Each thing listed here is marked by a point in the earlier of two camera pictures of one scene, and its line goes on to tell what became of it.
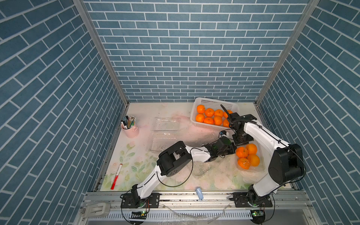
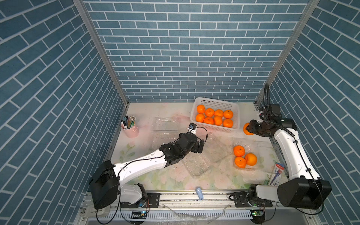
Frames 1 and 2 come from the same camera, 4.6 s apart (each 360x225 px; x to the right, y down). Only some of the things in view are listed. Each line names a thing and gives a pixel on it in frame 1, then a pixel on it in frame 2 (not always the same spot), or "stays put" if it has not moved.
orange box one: (200, 108) stays put
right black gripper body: (238, 139) to (256, 128)
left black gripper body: (228, 150) to (193, 148)
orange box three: (209, 112) stays put
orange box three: (208, 120) stays put
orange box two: (199, 117) stays put
